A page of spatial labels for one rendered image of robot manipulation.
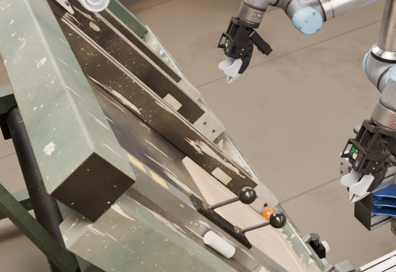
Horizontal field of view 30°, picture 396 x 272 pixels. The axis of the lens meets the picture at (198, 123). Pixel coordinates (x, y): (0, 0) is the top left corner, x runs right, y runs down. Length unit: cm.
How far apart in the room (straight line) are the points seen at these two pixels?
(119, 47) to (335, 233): 165
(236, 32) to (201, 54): 279
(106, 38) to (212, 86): 233
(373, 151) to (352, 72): 305
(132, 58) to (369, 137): 101
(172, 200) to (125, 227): 35
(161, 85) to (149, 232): 139
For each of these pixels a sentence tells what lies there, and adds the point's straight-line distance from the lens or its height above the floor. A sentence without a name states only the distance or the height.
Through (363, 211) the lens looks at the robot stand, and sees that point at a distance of 260.
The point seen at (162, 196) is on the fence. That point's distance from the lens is 151.
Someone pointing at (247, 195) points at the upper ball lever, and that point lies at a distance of 154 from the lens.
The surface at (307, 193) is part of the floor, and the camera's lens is 384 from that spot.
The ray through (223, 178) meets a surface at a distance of 227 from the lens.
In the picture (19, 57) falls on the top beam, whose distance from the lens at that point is 140.
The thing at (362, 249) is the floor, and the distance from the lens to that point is 357.
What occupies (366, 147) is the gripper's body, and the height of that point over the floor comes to 151.
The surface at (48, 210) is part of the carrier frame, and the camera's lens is 286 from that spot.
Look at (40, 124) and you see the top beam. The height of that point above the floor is 190.
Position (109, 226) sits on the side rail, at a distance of 117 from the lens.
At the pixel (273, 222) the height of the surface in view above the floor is 144.
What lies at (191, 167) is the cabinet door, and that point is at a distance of 202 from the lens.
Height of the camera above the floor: 257
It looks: 36 degrees down
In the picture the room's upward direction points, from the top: 7 degrees counter-clockwise
